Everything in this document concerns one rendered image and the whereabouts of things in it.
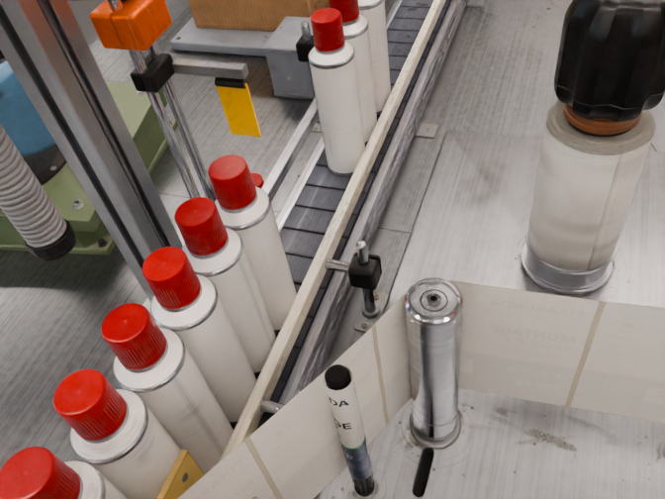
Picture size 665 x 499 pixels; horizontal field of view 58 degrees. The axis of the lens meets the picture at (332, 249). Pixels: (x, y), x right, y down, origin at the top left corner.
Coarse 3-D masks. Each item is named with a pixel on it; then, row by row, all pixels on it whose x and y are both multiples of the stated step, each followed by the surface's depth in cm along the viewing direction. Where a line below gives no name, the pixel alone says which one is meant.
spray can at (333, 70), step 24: (312, 24) 64; (336, 24) 63; (336, 48) 65; (312, 72) 68; (336, 72) 66; (336, 96) 68; (336, 120) 71; (360, 120) 73; (336, 144) 73; (360, 144) 75; (336, 168) 77
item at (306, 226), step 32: (416, 0) 105; (448, 0) 104; (416, 32) 98; (320, 160) 80; (320, 192) 76; (288, 224) 73; (320, 224) 72; (352, 224) 71; (288, 256) 69; (320, 288) 66
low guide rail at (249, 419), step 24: (432, 24) 94; (408, 72) 85; (384, 120) 78; (360, 168) 72; (360, 192) 72; (336, 216) 68; (336, 240) 67; (312, 264) 63; (312, 288) 62; (288, 336) 58; (264, 384) 55; (240, 432) 52
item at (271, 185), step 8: (312, 104) 74; (312, 112) 73; (304, 120) 72; (312, 120) 73; (304, 128) 71; (312, 128) 73; (296, 136) 71; (304, 136) 71; (288, 144) 70; (296, 144) 70; (288, 152) 69; (296, 152) 70; (280, 160) 68; (288, 160) 68; (280, 168) 67; (288, 168) 69; (272, 176) 66; (280, 176) 67; (264, 184) 66; (272, 184) 66; (280, 184) 67; (272, 192) 66
